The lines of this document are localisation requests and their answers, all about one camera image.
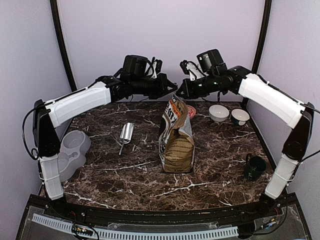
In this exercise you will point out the red patterned bowl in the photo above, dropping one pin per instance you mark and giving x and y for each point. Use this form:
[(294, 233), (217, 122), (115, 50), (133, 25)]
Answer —
[(191, 111)]

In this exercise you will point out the translucent double pet bowl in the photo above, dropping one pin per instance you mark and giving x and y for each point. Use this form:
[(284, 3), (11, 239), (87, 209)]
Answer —
[(72, 156)]

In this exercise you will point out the silver metal scoop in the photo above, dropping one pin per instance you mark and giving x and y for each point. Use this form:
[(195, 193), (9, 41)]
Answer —
[(126, 135)]

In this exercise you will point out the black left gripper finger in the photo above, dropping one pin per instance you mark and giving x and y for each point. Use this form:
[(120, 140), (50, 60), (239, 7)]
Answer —
[(169, 90), (171, 85)]

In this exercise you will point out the black corner frame post left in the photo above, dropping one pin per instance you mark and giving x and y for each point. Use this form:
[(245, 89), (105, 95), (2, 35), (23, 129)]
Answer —
[(61, 44)]

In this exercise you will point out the dark rimmed white bowl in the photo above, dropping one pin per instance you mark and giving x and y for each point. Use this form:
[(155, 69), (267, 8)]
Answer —
[(239, 117)]

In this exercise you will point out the white cable duct strip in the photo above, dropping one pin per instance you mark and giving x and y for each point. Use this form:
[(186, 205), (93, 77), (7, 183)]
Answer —
[(134, 232)]

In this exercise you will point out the brown pet food bag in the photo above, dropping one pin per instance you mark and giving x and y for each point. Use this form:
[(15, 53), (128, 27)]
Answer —
[(176, 147)]

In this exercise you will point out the white ceramic bowl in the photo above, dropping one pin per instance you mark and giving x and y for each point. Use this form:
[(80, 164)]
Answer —
[(218, 113)]

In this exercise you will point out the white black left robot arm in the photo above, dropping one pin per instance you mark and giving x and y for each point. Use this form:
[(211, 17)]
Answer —
[(57, 163)]

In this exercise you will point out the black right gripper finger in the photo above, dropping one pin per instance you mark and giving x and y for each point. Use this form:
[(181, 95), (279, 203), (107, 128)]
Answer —
[(181, 89), (181, 96)]

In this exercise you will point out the dark green mug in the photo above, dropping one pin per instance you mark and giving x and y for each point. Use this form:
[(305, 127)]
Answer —
[(255, 166)]

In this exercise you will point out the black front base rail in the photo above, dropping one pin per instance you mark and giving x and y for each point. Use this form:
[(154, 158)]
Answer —
[(97, 216)]

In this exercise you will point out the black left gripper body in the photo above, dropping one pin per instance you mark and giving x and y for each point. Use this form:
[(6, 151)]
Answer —
[(155, 90)]

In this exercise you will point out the black corner frame post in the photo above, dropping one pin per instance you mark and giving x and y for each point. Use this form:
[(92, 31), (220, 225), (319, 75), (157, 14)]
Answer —
[(61, 44), (262, 35)]

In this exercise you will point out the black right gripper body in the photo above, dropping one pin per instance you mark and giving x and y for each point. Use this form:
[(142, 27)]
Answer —
[(209, 85)]

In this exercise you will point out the black corner frame post right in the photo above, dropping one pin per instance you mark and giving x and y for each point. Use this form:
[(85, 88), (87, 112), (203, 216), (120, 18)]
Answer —
[(262, 35)]

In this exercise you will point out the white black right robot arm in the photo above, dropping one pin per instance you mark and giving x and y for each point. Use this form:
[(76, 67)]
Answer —
[(211, 74)]

